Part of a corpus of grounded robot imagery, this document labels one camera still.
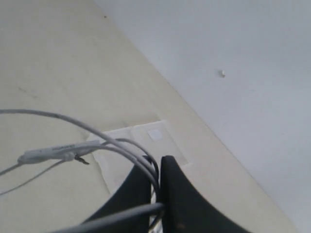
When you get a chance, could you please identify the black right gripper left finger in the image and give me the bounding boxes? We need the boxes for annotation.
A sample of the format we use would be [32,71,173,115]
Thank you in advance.
[85,166,151,233]

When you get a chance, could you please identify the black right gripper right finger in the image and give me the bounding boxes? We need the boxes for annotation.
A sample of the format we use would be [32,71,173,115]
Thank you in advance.
[160,155,248,233]

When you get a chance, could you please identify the white wired earphones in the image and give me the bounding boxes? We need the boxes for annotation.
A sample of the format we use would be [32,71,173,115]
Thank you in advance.
[0,109,166,233]

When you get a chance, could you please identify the clear plastic storage box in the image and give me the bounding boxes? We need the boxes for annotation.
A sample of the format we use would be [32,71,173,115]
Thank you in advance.
[92,120,193,196]

